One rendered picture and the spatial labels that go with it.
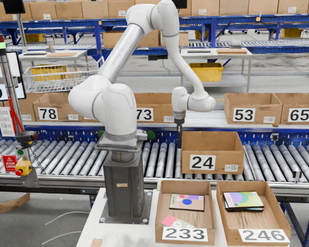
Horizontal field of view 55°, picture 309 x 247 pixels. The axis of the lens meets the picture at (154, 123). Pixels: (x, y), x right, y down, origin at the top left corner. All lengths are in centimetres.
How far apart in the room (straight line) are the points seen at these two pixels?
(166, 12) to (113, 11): 524
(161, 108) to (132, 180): 96
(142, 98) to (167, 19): 109
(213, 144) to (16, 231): 184
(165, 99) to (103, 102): 129
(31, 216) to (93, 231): 152
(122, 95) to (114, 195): 54
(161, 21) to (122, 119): 63
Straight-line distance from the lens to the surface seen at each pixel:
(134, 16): 177
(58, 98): 286
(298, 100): 278
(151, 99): 264
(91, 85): 152
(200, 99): 188
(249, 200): 175
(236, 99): 265
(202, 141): 221
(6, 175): 228
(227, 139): 223
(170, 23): 172
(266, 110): 242
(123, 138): 142
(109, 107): 137
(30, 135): 194
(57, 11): 728
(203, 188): 179
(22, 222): 305
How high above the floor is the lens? 184
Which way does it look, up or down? 23 degrees down
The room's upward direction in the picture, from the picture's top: 2 degrees counter-clockwise
